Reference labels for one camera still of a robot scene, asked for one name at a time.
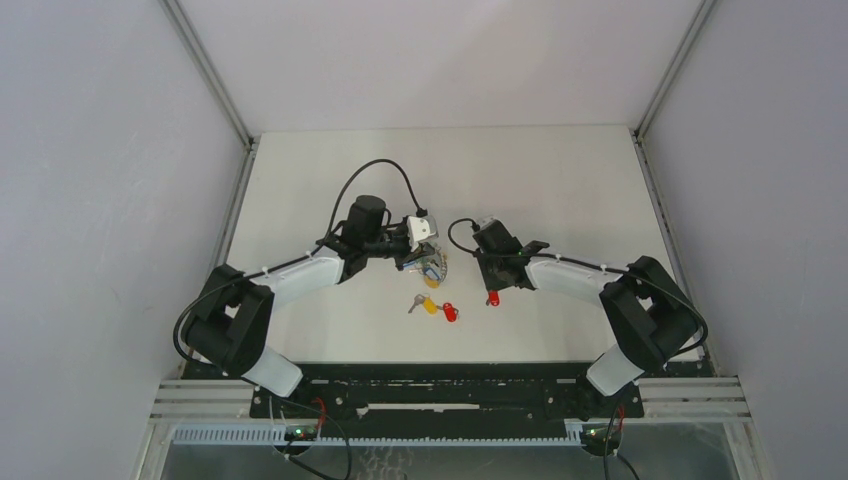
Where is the large keyring with yellow handle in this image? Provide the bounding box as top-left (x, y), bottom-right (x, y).
top-left (419, 248), bottom-right (448, 289)

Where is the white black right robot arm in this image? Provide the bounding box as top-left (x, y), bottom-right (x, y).
top-left (471, 218), bottom-right (707, 416)

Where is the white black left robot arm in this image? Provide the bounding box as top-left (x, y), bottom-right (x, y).
top-left (173, 195), bottom-right (434, 417)

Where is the blue key tag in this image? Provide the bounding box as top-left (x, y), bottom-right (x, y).
top-left (424, 266), bottom-right (441, 282)

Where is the yellow tag loose key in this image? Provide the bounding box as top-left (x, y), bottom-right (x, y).
top-left (407, 294), bottom-right (440, 315)

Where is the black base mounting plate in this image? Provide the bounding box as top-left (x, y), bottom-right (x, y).
top-left (249, 362), bottom-right (645, 440)

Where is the black right camera cable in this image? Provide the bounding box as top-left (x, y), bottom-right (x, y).
top-left (447, 217), bottom-right (485, 257)

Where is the black camera cable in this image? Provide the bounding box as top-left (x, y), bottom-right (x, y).
top-left (447, 217), bottom-right (485, 257)
top-left (325, 158), bottom-right (429, 240)

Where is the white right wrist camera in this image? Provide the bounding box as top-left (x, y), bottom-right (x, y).
top-left (476, 215), bottom-right (498, 230)

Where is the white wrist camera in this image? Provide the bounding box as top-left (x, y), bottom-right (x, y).
top-left (405, 215), bottom-right (439, 250)
top-left (476, 215), bottom-right (498, 230)

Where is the black left camera cable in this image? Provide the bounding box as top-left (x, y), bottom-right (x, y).
top-left (325, 158), bottom-right (429, 240)

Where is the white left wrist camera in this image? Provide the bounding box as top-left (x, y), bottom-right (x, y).
top-left (405, 215), bottom-right (439, 250)

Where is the white cable duct strip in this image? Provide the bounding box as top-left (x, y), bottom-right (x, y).
top-left (170, 423), bottom-right (584, 448)

